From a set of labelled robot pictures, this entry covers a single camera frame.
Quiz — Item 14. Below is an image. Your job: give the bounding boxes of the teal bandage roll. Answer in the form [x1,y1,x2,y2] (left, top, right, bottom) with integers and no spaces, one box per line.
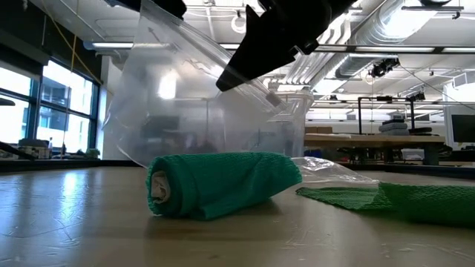
[145,151,304,222]

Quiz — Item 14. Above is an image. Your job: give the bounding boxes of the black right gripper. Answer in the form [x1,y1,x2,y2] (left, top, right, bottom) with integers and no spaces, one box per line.
[216,0,357,93]

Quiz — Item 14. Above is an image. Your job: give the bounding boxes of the stack of grey boxes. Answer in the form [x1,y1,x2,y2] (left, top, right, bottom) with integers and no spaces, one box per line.
[378,111,411,136]

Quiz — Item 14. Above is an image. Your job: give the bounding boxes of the black stand frame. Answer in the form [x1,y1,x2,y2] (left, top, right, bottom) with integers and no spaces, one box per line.
[357,94,427,136]

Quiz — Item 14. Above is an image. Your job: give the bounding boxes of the black ceiling camera cluster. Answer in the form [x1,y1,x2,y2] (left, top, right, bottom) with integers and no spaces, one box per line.
[366,56,402,79]

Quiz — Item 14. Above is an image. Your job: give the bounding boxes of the wooden workbench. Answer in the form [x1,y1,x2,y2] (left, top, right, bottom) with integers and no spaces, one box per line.
[303,132,447,167]

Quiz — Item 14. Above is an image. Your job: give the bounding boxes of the computer monitor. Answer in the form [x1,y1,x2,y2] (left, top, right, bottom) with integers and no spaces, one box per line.
[442,105,475,154]

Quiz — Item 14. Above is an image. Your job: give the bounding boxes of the clear plastic container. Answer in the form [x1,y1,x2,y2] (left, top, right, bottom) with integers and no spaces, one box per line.
[274,90,315,159]

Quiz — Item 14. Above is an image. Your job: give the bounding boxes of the silver ventilation duct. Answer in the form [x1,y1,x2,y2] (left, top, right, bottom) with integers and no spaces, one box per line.
[307,0,439,90]

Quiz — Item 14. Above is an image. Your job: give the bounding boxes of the white cable loop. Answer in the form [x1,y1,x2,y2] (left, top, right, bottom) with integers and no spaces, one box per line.
[230,10,249,35]

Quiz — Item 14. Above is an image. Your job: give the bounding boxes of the green bandage strip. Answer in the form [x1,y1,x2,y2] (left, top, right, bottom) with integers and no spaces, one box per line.
[295,182,475,228]

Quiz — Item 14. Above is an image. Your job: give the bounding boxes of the clear plastic bag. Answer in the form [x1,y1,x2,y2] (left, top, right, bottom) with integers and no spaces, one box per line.
[102,0,298,168]
[291,156,380,186]

